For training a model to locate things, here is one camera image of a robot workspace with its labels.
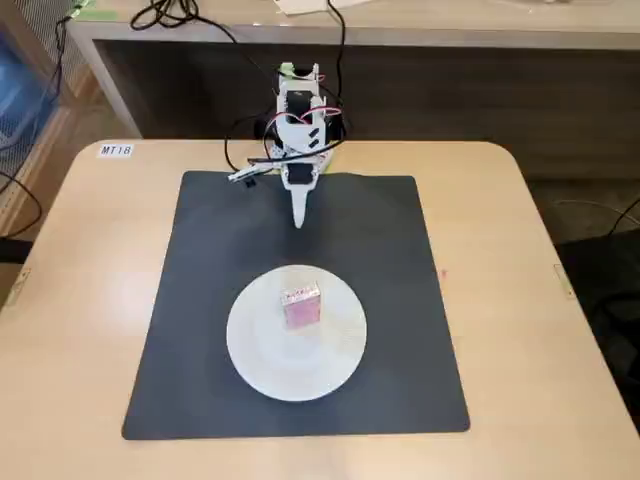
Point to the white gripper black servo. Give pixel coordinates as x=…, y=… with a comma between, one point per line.
x=300, y=178

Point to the small pink carton box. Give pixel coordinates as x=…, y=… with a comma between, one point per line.
x=302, y=315

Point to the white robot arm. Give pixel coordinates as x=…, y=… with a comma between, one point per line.
x=300, y=135

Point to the white round dish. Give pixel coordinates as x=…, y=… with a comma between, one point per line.
x=260, y=360

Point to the dark grey mat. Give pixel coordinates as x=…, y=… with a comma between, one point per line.
x=200, y=300

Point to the green masking tape wrap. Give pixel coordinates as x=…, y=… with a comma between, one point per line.
x=287, y=70

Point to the white MT18 label sticker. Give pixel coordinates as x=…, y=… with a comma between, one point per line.
x=116, y=150

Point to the beige and grey desk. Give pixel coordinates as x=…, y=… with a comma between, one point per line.
x=450, y=25

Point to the wooden shelf with mesh panel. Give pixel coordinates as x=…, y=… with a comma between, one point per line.
x=55, y=145

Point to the metal table edge latch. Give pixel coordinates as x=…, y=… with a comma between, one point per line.
x=19, y=287
x=564, y=281

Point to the green tape piece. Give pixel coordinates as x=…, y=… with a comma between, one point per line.
x=97, y=15

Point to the black furniture foot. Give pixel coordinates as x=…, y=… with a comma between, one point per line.
x=12, y=250

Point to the blue plastic bin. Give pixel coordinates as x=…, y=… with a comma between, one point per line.
x=20, y=85

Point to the black office chair base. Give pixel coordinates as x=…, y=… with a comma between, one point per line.
x=620, y=305

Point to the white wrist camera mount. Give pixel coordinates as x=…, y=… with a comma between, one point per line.
x=250, y=174

